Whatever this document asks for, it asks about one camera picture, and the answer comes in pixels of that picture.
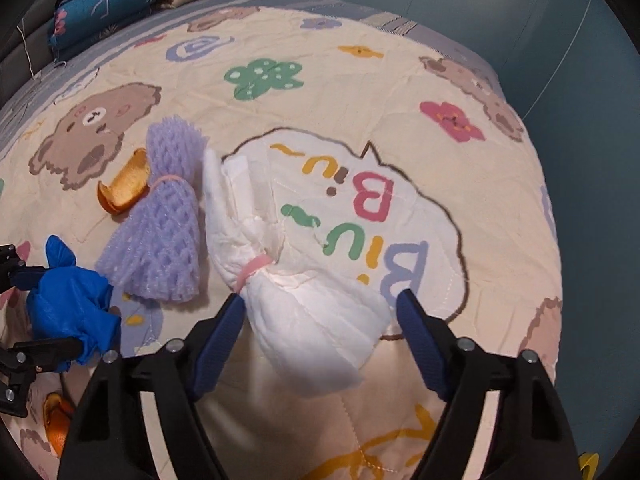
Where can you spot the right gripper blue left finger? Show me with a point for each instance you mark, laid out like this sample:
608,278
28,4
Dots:
107,437

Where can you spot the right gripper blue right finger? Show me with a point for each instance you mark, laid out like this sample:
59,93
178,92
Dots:
531,438

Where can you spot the blue rubber glove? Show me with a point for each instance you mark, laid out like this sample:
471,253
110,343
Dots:
71,301

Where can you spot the purple foam net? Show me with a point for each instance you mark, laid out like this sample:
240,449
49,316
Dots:
155,253

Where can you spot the orange peel curl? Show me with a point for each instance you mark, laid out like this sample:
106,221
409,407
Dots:
128,186

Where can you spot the white tissue bundle large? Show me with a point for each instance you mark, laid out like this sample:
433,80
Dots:
316,328

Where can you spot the yellow rimmed black trash bin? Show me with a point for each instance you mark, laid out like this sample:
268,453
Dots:
588,465

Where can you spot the cartoon bear quilt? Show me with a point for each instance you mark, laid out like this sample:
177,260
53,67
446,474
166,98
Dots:
371,155

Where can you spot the grey bed headboard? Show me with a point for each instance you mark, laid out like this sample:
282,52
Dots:
27,50

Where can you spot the blue floral folded blanket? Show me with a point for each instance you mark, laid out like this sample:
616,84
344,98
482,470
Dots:
78,20

